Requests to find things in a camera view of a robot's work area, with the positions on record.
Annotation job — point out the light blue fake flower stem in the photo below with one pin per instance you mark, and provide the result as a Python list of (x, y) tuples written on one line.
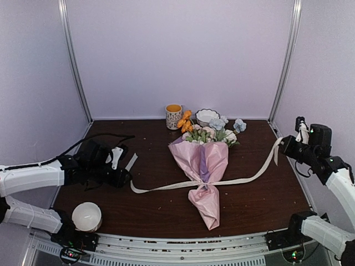
[(219, 124)]

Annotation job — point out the right aluminium frame post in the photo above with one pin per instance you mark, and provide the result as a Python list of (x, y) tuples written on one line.
[(290, 48)]

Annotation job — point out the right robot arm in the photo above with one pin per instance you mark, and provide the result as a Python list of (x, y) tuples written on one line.
[(312, 146)]

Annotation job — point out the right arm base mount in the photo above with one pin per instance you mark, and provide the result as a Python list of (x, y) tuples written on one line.
[(288, 241)]

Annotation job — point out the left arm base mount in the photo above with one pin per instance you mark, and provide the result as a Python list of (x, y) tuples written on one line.
[(75, 245)]

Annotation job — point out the aluminium front rail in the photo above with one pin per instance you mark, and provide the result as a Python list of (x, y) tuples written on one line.
[(249, 244)]

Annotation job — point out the orange fake flower stem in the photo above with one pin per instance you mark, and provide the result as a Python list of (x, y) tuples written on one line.
[(185, 123)]

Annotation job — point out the aluminium frame post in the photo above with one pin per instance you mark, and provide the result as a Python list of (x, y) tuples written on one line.
[(63, 12), (290, 48)]

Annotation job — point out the patterned mug with orange inside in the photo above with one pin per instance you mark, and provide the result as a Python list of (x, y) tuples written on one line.
[(173, 115)]

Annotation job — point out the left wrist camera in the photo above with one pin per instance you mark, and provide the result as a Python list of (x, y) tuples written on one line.
[(115, 155)]

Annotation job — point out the pink purple wrapping paper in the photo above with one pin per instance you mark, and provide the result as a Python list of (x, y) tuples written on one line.
[(205, 164)]

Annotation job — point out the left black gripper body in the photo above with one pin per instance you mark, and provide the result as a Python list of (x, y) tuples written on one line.
[(97, 172)]

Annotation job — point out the white round cup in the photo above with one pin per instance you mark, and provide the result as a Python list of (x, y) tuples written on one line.
[(87, 217)]

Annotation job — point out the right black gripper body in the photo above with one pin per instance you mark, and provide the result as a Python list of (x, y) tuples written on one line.
[(305, 155)]

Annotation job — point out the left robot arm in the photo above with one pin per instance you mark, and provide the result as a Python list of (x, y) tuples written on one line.
[(95, 162)]

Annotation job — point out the beige ribbon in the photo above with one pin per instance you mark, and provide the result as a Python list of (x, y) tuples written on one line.
[(272, 155)]

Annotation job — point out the pink fake flower stem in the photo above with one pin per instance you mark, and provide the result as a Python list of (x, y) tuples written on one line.
[(198, 135)]

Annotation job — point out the white scalloped bowl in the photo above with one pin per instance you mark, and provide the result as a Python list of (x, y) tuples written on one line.
[(204, 116)]

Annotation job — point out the left aluminium frame post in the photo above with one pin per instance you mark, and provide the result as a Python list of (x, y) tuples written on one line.
[(63, 12)]

